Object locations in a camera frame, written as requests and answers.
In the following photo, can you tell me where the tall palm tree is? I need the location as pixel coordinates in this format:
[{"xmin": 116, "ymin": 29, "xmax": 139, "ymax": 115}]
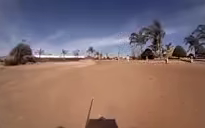
[{"xmin": 128, "ymin": 19, "xmax": 167, "ymax": 58}]

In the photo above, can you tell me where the round dark bush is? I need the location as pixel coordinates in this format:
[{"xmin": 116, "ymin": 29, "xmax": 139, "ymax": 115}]
[
  {"xmin": 171, "ymin": 45, "xmax": 188, "ymax": 58},
  {"xmin": 140, "ymin": 48, "xmax": 156, "ymax": 61}
]

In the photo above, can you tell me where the red dirt road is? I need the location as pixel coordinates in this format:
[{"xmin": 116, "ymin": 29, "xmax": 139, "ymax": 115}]
[{"xmin": 0, "ymin": 58, "xmax": 205, "ymax": 128}]

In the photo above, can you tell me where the robot's own part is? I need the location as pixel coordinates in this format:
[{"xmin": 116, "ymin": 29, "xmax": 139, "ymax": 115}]
[{"xmin": 85, "ymin": 97, "xmax": 95, "ymax": 128}]

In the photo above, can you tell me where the large dark bush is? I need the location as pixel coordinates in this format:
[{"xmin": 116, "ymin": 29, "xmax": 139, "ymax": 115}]
[{"xmin": 4, "ymin": 42, "xmax": 37, "ymax": 66}]

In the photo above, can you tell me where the row of distant trees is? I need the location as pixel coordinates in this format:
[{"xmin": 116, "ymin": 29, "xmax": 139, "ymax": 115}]
[{"xmin": 35, "ymin": 46, "xmax": 104, "ymax": 60}]

